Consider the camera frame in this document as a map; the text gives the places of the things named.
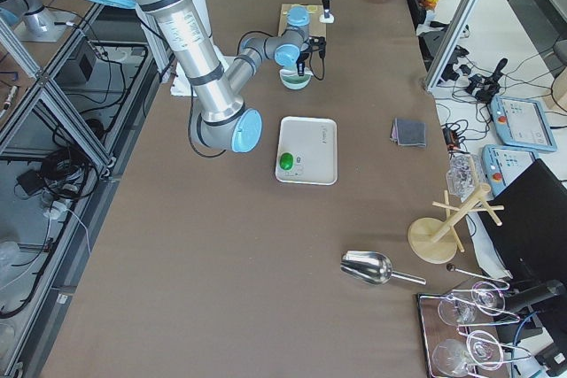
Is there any wine glass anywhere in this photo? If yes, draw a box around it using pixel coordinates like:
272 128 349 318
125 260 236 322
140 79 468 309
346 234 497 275
438 281 505 326
432 330 504 377

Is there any mint green bowl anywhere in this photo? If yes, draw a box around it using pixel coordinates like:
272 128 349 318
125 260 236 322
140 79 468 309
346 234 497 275
279 74 313 90

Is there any clear plastic container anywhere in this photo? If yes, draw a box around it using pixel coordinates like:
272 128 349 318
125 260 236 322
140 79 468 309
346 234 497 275
446 154 486 198

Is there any metal scoop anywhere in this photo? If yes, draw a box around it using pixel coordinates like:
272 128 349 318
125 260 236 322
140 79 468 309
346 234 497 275
340 251 427 285

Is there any black monitor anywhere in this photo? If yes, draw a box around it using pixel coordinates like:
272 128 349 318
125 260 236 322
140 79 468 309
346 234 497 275
479 159 566 283

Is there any aluminium frame post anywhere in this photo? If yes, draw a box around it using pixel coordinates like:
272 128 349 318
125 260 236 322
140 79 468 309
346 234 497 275
423 0 478 93

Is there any grey folded cloth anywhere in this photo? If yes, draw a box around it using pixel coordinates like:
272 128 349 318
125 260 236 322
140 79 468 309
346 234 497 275
391 118 427 147

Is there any wooden cutting board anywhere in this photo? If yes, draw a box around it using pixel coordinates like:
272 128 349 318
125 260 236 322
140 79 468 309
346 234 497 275
277 4 327 37

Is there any cream rabbit tray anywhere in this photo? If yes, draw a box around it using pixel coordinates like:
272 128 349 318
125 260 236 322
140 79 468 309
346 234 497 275
275 116 338 185

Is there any green lime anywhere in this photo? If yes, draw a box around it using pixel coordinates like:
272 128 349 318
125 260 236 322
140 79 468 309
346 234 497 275
278 152 294 171

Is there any upper wine glass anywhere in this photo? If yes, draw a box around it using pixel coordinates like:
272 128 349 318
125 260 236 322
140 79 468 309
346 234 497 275
438 281 505 326

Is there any teach pendant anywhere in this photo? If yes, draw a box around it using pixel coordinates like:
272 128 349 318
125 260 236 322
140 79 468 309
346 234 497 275
490 95 557 152
482 144 540 196

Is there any lower teach pendant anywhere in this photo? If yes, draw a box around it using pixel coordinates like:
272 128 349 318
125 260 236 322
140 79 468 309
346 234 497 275
482 144 540 196

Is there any wooden mug tree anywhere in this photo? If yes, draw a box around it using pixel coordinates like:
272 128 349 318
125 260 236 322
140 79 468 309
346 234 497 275
408 157 504 264

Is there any upper teach pendant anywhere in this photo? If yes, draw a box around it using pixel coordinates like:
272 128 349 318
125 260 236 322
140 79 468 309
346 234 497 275
490 95 557 152

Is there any lower wine glass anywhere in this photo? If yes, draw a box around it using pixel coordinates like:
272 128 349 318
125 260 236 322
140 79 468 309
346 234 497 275
432 330 504 377

